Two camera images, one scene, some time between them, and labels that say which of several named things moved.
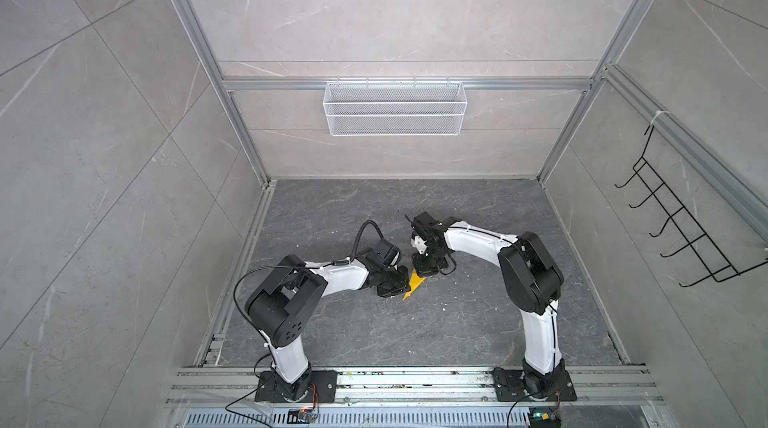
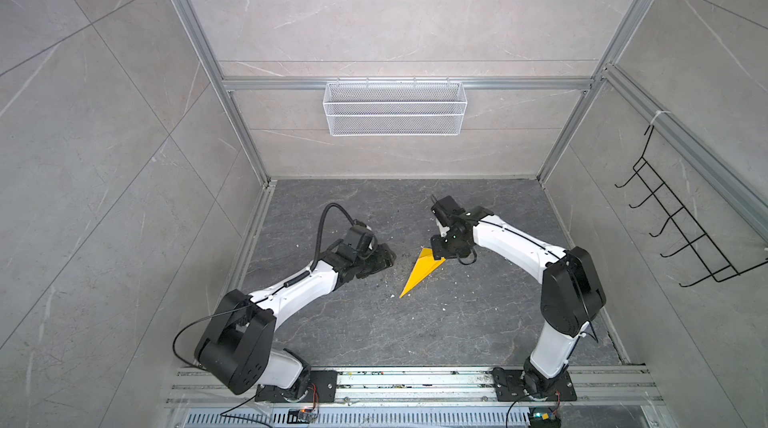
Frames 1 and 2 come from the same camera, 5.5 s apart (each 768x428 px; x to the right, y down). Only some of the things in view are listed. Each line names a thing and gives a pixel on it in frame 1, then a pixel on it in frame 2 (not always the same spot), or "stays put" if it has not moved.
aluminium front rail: (237, 386) stays put
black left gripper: (405, 284) to (386, 258)
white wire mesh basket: (395, 108) stays put
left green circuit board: (300, 416) stays put
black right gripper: (422, 270) to (439, 252)
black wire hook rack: (713, 259) stays put
